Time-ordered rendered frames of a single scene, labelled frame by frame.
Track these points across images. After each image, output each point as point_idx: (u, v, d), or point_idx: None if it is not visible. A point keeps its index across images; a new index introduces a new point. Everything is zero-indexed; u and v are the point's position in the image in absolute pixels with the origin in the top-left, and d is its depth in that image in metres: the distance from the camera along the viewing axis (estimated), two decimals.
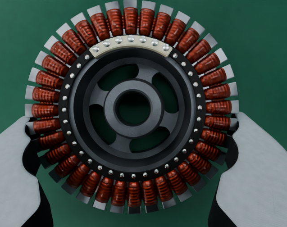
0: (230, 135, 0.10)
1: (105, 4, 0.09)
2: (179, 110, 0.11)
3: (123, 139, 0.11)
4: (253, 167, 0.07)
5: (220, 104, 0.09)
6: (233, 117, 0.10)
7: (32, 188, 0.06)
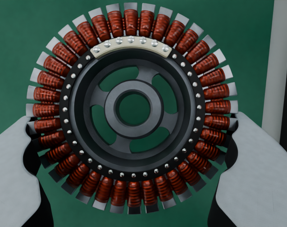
0: (229, 135, 0.10)
1: (106, 6, 0.10)
2: (179, 110, 0.11)
3: (123, 140, 0.11)
4: (252, 167, 0.07)
5: (220, 104, 0.09)
6: (232, 117, 0.10)
7: (32, 188, 0.06)
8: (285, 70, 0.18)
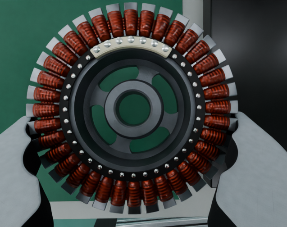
0: (229, 135, 0.10)
1: (106, 6, 0.10)
2: (179, 110, 0.11)
3: (123, 140, 0.11)
4: (252, 167, 0.07)
5: (220, 104, 0.09)
6: (232, 117, 0.10)
7: (32, 188, 0.06)
8: None
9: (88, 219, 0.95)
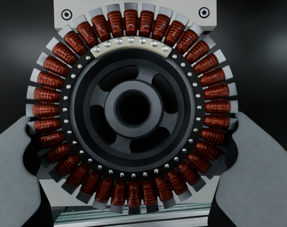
0: (229, 135, 0.10)
1: (106, 6, 0.10)
2: (179, 110, 0.11)
3: (123, 140, 0.11)
4: (252, 167, 0.07)
5: (220, 104, 0.09)
6: (232, 117, 0.10)
7: (32, 188, 0.06)
8: None
9: None
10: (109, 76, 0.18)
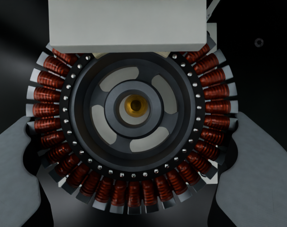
0: (229, 135, 0.10)
1: None
2: (179, 110, 0.11)
3: (123, 140, 0.11)
4: (252, 167, 0.07)
5: (220, 104, 0.09)
6: (232, 117, 0.10)
7: (32, 188, 0.06)
8: None
9: None
10: (111, 223, 0.18)
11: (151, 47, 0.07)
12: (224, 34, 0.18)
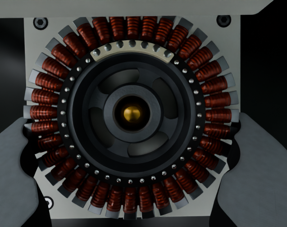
0: (229, 144, 0.10)
1: None
2: (179, 115, 0.11)
3: (121, 143, 0.11)
4: (255, 168, 0.07)
5: (220, 113, 0.09)
6: None
7: (30, 189, 0.06)
8: None
9: None
10: None
11: (158, 1, 0.03)
12: (248, 19, 0.14)
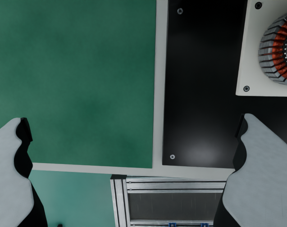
0: None
1: None
2: None
3: None
4: (261, 170, 0.07)
5: None
6: (242, 119, 0.10)
7: (25, 190, 0.06)
8: (165, 66, 0.34)
9: None
10: (259, 119, 0.33)
11: None
12: None
